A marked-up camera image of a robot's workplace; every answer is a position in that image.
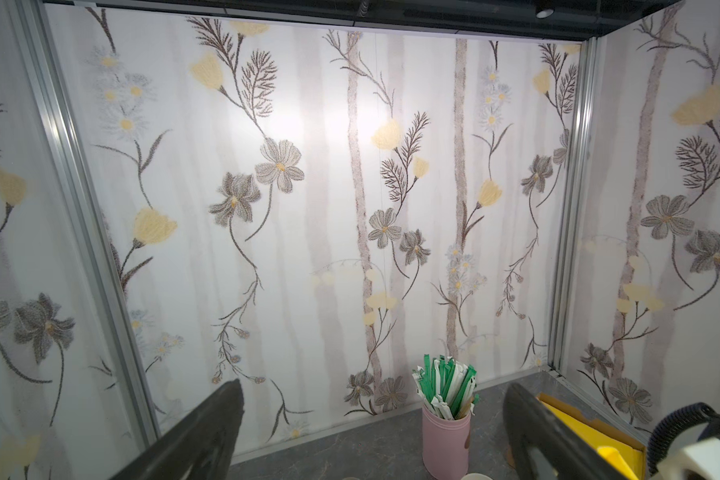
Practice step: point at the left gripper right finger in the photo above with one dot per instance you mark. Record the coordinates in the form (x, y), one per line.
(543, 447)

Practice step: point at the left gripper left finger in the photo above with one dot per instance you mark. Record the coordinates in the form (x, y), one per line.
(200, 446)

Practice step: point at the stacked green paper cups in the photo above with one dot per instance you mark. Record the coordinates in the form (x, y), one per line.
(476, 476)

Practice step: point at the brown cardboard tray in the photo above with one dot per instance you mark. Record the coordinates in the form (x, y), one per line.
(600, 429)

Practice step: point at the pink cup holder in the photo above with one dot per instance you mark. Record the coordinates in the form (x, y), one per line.
(445, 446)

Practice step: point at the green white straw bundle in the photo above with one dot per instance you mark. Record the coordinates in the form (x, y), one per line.
(446, 386)

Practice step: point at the yellow napkins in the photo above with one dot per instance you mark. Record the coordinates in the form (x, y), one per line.
(594, 441)

